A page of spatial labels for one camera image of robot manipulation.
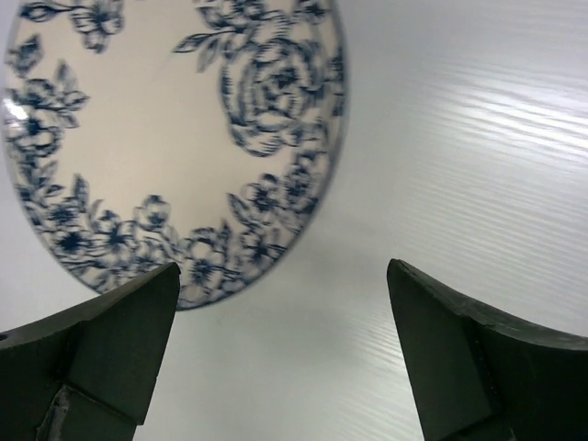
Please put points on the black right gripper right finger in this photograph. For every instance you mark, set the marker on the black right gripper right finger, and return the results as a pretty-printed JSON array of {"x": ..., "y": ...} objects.
[{"x": 479, "y": 373}]

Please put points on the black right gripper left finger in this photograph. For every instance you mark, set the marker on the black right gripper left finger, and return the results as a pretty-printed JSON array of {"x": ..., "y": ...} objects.
[{"x": 89, "y": 372}]

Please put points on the blue white patterned plate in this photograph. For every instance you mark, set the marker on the blue white patterned plate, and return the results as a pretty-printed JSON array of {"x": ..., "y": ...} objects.
[{"x": 203, "y": 133}]

